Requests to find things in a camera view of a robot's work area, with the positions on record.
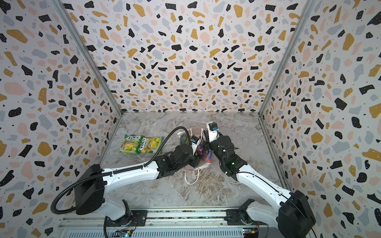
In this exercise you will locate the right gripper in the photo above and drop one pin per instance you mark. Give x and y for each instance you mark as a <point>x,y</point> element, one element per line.
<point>216,148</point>

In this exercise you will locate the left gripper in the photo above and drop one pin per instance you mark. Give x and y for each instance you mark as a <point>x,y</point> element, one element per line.
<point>196,160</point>

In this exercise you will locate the red paper bag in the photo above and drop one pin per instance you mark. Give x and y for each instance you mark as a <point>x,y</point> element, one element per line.
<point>191,175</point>

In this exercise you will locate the green snack packet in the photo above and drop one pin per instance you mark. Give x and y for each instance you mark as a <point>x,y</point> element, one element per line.
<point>131,144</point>

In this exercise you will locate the yellow green Fox's candy bag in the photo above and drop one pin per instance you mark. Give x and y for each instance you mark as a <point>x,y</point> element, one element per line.
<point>150,144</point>

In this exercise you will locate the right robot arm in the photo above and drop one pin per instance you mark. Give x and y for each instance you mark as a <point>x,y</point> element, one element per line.
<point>288,211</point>

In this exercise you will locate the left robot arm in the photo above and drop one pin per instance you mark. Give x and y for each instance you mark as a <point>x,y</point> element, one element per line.
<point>92,196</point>

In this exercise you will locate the purple snack packet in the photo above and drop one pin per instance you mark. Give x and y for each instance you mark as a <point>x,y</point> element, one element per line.
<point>201,152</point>

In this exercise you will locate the yellow snack packet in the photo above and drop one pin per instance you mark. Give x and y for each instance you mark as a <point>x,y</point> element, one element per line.
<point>184,139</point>

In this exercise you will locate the right circuit board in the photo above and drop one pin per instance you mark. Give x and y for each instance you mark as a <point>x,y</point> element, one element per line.
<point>251,232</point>

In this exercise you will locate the circuit board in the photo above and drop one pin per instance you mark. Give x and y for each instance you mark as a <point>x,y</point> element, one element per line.
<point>251,232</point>
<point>123,234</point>

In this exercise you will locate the left circuit board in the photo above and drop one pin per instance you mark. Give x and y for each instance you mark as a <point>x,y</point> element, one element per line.
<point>123,234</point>

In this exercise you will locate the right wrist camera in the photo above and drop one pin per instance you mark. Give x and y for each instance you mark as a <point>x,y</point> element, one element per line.
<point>212,131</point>

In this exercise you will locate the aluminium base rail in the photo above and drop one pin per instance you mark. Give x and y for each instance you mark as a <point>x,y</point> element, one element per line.
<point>164,222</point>

